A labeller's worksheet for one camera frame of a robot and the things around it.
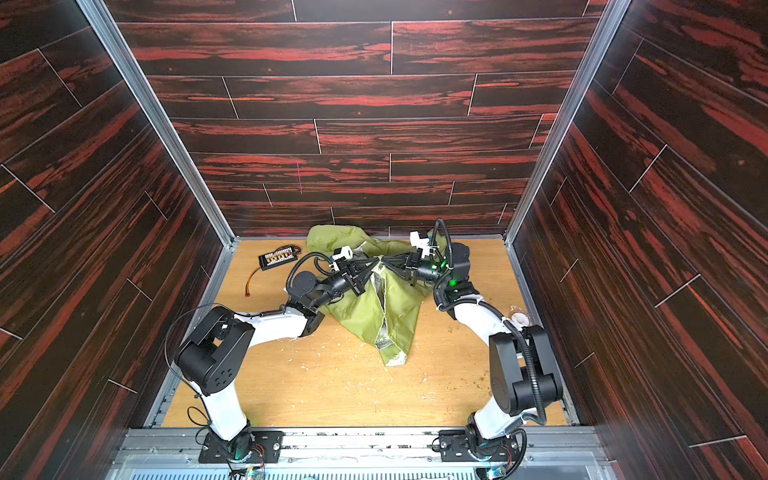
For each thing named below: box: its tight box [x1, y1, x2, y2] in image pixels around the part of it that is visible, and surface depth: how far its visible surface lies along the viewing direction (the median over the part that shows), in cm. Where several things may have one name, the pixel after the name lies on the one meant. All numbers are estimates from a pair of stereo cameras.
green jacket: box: [307, 225, 447, 366], surface depth 87 cm
